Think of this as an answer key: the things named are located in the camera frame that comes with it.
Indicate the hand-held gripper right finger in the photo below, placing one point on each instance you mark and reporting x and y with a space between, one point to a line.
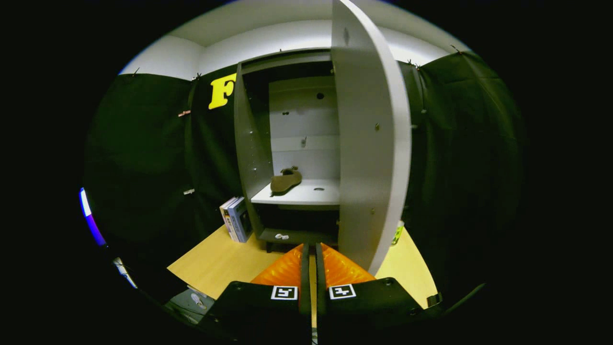
320 287

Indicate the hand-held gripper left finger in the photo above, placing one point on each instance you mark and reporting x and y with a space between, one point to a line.
305 287

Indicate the brown fuzzy shoe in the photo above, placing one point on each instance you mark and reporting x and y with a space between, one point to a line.
286 182

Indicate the white shoe cabinet door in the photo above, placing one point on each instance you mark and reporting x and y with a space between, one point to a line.
364 143

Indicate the grey shoe cabinet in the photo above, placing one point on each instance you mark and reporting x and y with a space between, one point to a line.
251 143

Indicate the green plastic bottle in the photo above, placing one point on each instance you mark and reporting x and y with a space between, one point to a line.
397 235

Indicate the grey-blue book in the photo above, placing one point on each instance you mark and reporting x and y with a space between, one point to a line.
239 220

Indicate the white book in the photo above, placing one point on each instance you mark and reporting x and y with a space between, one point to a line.
226 215

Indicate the black backdrop cloth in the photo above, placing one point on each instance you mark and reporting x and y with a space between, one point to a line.
143 167

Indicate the lit computer screen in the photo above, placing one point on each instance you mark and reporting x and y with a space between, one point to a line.
88 215

